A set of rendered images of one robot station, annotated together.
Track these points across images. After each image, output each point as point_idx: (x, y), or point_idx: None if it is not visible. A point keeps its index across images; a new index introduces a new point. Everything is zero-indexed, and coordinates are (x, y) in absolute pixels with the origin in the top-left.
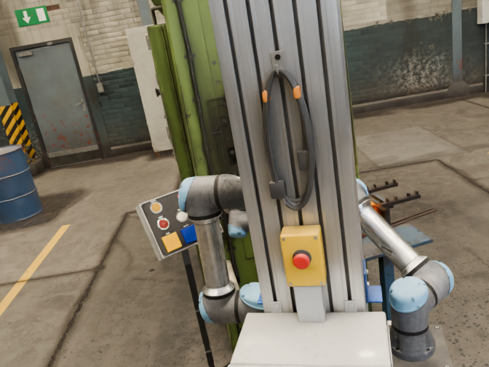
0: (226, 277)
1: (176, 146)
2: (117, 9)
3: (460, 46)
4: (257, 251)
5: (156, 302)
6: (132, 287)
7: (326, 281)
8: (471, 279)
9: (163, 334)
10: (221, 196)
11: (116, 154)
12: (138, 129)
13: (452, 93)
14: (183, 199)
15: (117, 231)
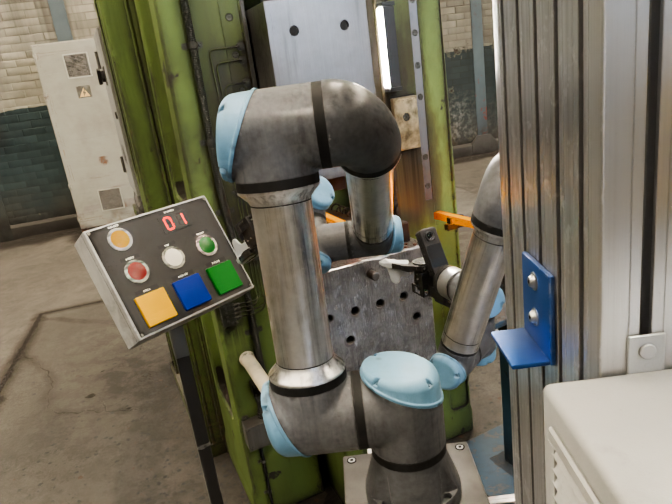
0: (329, 340)
1: (141, 159)
2: (17, 19)
3: (483, 90)
4: (619, 148)
5: (103, 448)
6: (57, 428)
7: None
8: None
9: (122, 502)
10: (334, 121)
11: (18, 236)
12: (55, 197)
13: (478, 149)
14: (232, 136)
15: (25, 342)
